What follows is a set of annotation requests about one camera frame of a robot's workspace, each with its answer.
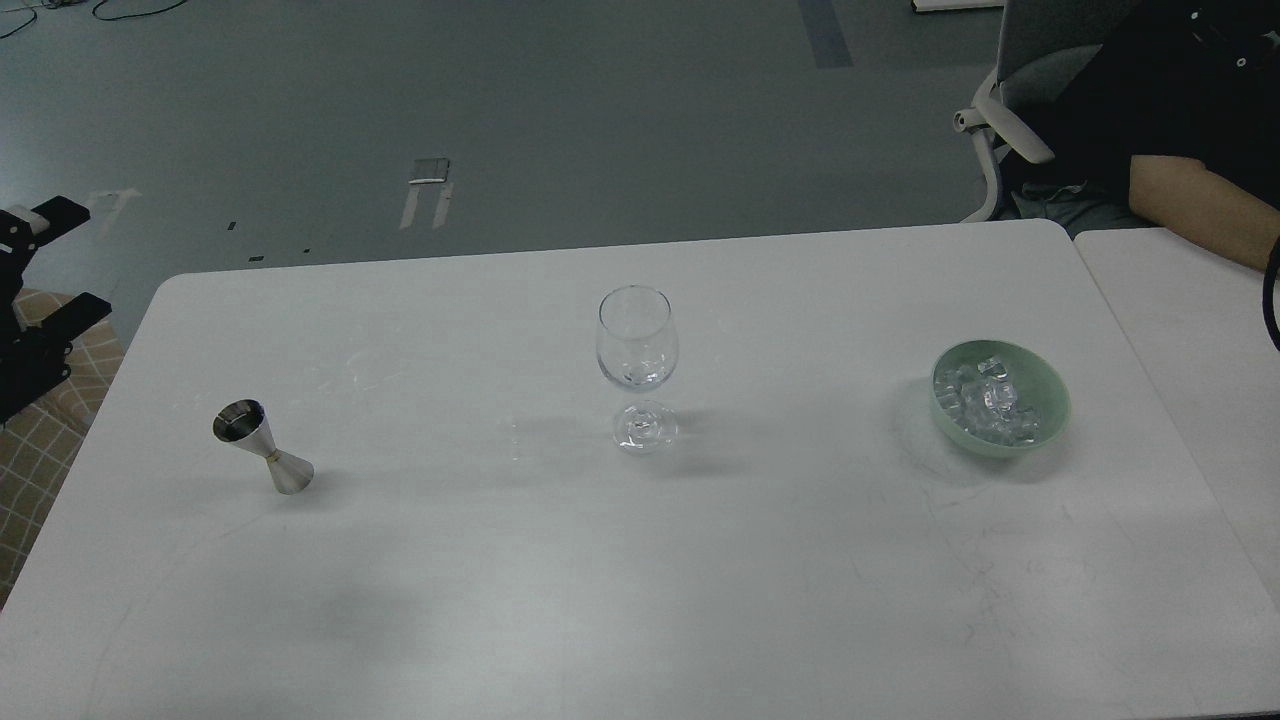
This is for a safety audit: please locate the stainless steel double jigger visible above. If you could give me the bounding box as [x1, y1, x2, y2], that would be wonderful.
[211, 398, 315, 495]

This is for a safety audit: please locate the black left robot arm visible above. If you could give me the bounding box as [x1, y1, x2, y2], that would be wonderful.
[1, 195, 113, 423]

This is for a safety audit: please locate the person's bare forearm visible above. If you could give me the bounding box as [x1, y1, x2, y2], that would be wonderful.
[1128, 155, 1279, 272]

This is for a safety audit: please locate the clear wine glass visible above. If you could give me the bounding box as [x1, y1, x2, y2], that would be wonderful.
[595, 284, 680, 455]

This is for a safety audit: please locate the clear ice cubes pile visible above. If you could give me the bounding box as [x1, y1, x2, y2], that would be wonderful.
[933, 354, 1042, 447]

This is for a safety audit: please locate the green bowl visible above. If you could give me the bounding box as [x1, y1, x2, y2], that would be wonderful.
[929, 340, 1071, 460]

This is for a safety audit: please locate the white office chair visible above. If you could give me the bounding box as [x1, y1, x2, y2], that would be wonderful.
[952, 1, 1137, 223]

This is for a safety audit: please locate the white adjacent table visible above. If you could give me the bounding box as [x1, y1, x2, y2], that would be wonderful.
[1075, 228, 1279, 596]

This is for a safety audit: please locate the person in black shirt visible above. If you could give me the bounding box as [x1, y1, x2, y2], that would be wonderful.
[1004, 1, 1277, 233]

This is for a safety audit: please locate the black cable at right edge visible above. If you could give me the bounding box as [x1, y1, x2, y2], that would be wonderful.
[1262, 234, 1280, 354]

